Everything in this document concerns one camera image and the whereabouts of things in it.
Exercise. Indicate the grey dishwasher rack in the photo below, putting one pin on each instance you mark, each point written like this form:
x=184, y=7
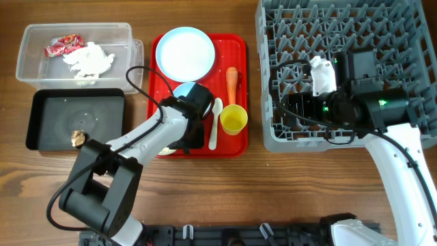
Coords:
x=396, y=31

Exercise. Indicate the green bowl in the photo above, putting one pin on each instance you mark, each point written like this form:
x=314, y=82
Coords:
x=166, y=151

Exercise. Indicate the red serving tray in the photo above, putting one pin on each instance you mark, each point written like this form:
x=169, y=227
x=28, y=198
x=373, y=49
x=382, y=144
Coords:
x=230, y=52

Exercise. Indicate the black tray bin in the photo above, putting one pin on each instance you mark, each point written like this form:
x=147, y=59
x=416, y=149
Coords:
x=56, y=114

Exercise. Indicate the white plastic spoon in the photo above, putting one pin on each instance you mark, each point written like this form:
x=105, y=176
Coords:
x=216, y=111

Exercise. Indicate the red snack wrapper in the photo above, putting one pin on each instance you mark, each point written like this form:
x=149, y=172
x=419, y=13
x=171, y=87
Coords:
x=64, y=45

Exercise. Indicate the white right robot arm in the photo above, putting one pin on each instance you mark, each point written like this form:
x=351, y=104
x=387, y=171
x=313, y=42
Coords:
x=348, y=94

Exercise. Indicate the orange carrot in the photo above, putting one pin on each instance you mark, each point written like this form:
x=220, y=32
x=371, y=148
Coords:
x=231, y=80

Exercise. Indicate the yellow plastic cup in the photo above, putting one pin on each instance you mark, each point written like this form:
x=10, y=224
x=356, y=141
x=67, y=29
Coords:
x=233, y=119

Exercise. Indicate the large light blue plate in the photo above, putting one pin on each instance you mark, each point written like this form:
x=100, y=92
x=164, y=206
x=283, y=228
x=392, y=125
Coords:
x=185, y=54

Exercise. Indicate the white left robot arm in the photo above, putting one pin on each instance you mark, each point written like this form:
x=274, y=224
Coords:
x=102, y=186

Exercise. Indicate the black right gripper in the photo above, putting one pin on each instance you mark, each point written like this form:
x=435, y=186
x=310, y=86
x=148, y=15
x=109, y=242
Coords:
x=293, y=107

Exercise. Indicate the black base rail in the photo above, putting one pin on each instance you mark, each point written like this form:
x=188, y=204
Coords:
x=297, y=234

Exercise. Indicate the small light blue bowl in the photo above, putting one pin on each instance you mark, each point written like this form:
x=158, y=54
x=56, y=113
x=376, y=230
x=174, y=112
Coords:
x=184, y=89

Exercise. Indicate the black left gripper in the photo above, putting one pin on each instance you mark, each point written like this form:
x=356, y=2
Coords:
x=198, y=143

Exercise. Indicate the white tissue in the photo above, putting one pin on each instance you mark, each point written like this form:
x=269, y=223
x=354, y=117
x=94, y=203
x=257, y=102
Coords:
x=90, y=61

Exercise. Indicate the clear plastic bin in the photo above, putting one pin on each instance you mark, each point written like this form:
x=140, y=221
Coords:
x=42, y=72

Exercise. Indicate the brown food scrap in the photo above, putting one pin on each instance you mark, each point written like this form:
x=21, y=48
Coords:
x=78, y=138

